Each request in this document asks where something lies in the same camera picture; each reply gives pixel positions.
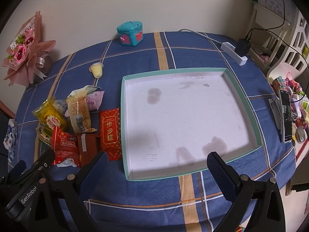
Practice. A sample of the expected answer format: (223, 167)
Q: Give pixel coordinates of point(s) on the white power strip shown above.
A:
(230, 50)

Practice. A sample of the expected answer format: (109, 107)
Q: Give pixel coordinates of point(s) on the green cow cracker packet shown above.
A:
(45, 134)

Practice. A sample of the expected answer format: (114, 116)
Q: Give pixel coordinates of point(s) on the crumpled blue white wrapper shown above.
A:
(10, 139)

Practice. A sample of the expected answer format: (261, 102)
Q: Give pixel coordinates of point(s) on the red snack packet white label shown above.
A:
(65, 148)

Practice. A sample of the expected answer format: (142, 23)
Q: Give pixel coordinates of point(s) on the pink paper flower bouquet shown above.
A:
(28, 59)

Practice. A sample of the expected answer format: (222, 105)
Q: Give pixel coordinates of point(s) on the white shelf unit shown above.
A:
(279, 47)

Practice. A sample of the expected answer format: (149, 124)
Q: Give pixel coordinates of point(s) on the colourful trinket pile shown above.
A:
(299, 106)

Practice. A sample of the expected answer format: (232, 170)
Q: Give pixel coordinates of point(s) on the dark red packet white stripe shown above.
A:
(88, 145)

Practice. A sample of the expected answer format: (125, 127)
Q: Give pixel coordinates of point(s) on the yellow soft bread packet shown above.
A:
(49, 116)

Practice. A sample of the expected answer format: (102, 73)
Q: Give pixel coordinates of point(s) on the cream snack packet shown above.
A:
(88, 88)

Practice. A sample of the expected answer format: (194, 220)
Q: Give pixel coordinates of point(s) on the pink snack packet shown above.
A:
(94, 100)

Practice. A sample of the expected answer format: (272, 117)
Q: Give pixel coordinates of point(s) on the beige bread packet with barcode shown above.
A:
(79, 113)

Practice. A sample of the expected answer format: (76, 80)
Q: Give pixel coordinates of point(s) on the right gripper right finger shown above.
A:
(240, 190)

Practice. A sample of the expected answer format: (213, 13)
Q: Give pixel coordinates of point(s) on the teal toy house box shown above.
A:
(130, 33)

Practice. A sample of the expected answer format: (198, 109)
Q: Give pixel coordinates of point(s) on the blue plaid tablecloth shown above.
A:
(190, 202)

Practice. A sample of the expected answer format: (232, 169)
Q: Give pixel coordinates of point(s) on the white tray with teal rim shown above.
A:
(172, 119)

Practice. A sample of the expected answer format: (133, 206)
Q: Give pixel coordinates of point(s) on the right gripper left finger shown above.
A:
(76, 188)

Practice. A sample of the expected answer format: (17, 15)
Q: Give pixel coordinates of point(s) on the black power adapter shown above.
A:
(242, 47)

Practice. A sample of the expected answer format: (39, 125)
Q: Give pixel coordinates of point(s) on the black smartphone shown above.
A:
(286, 116)

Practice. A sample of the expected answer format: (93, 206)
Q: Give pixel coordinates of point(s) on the yellow jelly cup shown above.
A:
(96, 69)

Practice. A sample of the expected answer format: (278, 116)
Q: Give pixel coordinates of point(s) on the red gold-lettered cake packet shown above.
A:
(110, 133)

